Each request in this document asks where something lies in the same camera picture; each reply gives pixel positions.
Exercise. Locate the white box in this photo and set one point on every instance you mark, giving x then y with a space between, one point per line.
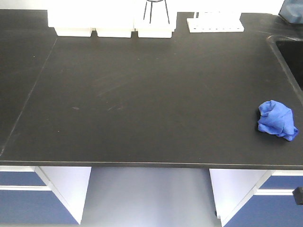
69 17
154 30
114 18

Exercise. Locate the white box middle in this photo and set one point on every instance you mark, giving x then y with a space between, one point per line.
114 18

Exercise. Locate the right blue cabinet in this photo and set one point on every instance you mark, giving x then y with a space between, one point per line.
256 198

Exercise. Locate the black sink basin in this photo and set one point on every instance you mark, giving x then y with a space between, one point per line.
289 53

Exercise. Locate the blue cabinet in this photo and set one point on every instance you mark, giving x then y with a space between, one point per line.
256 198
43 194

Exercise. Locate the blue container top right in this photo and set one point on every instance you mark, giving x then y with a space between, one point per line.
292 11

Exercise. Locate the left blue cabinet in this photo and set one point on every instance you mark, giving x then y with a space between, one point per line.
43 194

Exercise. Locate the white box left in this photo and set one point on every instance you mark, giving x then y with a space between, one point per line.
69 17

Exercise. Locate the black wire stand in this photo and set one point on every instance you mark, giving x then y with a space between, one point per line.
156 11

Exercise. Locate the white box right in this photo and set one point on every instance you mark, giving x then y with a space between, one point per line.
154 30

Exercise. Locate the white tube rack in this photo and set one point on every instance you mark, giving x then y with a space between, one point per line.
215 22

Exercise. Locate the blue cloth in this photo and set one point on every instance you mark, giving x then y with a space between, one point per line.
277 119

